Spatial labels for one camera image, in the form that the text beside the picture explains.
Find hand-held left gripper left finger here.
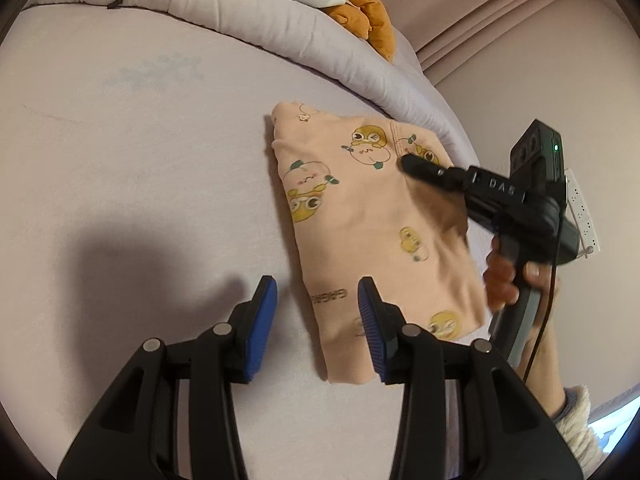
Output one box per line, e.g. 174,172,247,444
56,275,278,480

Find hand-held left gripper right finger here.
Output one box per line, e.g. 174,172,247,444
357,276,583,480

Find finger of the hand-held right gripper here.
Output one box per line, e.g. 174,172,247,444
402,154,471,193

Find peach cartoon print shirt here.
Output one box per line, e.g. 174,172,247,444
270,101,489,386

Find person's right forearm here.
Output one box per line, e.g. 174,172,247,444
517,375,608,473

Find person's right hand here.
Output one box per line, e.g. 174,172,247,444
482,235,562,381

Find white power strip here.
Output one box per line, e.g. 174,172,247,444
562,167,599,259

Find white blanket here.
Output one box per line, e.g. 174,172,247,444
95,0,398,63

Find pink curtain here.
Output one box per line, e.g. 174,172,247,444
360,0,640,261

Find bed with lilac sheet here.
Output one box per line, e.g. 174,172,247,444
0,5,506,480

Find lilac duvet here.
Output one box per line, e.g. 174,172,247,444
25,0,476,161

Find black cable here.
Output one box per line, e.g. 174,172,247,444
522,157,568,383

